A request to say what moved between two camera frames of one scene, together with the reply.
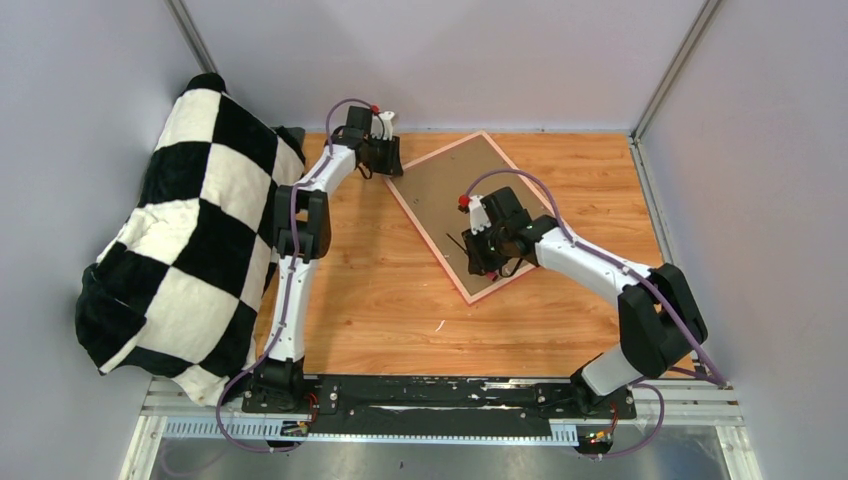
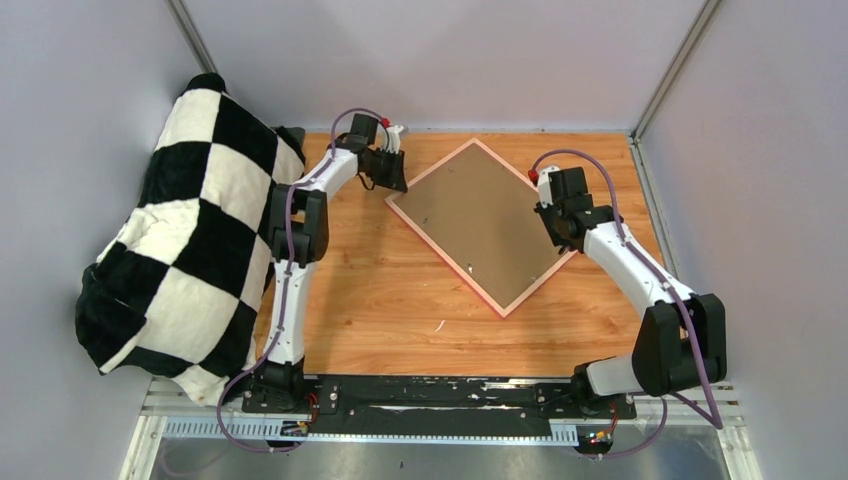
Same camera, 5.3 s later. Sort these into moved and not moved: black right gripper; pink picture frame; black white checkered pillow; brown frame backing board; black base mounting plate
Moved: black right gripper; pink picture frame
Not moved: black white checkered pillow; black base mounting plate; brown frame backing board
